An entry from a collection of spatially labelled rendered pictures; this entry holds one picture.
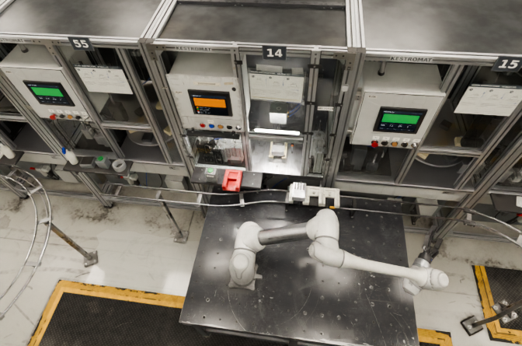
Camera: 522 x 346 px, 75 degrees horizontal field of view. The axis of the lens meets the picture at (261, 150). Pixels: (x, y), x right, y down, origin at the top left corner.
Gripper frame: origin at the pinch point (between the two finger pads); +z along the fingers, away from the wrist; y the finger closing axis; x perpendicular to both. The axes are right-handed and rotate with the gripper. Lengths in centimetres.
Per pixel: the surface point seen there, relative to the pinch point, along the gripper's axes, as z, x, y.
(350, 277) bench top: -45, -43, 11
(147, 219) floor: -95, -237, -39
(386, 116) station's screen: 21, -16, -78
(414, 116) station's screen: 29, -5, -71
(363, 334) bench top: -71, -22, 21
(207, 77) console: -24, -78, -146
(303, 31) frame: 21, -42, -139
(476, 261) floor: 50, -17, 122
